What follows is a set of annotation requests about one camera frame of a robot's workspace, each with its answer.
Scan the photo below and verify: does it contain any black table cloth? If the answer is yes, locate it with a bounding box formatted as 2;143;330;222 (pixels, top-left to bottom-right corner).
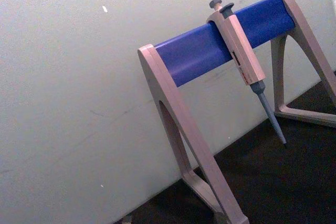
113;70;336;224

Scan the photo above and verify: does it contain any plain pale wall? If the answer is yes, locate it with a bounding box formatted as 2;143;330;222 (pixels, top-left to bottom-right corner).
0;0;336;224

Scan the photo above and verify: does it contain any beige pipette with grey tip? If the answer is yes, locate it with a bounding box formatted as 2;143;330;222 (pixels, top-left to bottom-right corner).
206;0;288;148

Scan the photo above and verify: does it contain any beige stand with blue bar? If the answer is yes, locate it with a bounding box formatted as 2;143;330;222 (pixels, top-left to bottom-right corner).
137;0;336;224

